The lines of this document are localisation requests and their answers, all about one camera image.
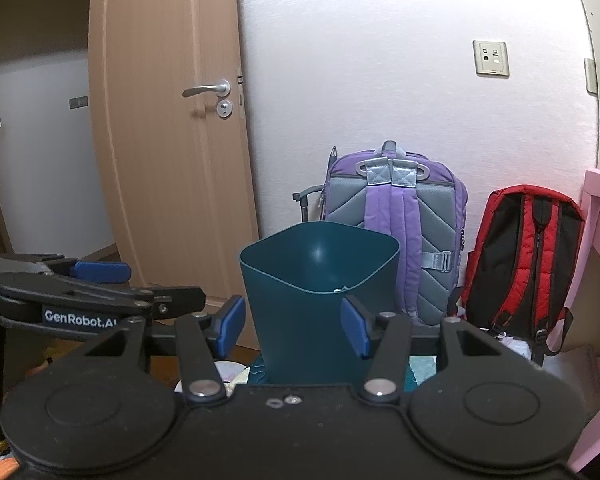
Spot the beige wall plate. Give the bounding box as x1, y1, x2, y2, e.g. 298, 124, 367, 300
583, 57, 600, 95

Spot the dark luggage handle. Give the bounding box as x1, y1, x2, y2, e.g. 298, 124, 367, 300
292, 185, 327, 224

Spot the purple grey backpack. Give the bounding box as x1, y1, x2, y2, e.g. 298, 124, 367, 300
322, 140, 469, 327

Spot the silver door handle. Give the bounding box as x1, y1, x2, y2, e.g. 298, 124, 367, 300
181, 78, 231, 99

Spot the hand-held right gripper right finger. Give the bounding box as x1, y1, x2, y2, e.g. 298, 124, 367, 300
340, 296, 508, 406

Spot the crumpled white plastic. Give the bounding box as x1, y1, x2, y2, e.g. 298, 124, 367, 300
496, 332, 534, 359

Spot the teal zigzag quilt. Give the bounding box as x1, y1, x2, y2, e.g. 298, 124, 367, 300
246, 354, 442, 392

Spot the light wooden door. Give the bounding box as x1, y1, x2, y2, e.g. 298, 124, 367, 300
87, 0, 262, 352

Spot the red black backpack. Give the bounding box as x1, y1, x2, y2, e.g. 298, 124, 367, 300
461, 185, 587, 367

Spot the teal plastic bin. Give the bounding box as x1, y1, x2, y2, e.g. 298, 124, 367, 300
238, 222, 400, 387

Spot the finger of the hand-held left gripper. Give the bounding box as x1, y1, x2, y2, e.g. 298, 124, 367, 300
42, 257, 132, 287
130, 285, 207, 322

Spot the beige wall socket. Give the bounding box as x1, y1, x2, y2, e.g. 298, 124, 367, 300
472, 39, 510, 80

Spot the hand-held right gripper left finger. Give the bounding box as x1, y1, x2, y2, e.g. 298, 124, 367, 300
82, 295, 247, 405

